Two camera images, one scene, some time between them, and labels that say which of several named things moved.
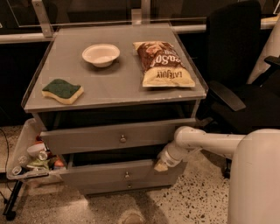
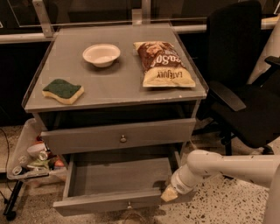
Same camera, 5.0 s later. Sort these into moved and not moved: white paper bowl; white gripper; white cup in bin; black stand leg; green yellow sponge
Moved: white gripper
Not moved: white cup in bin; black stand leg; white paper bowl; green yellow sponge
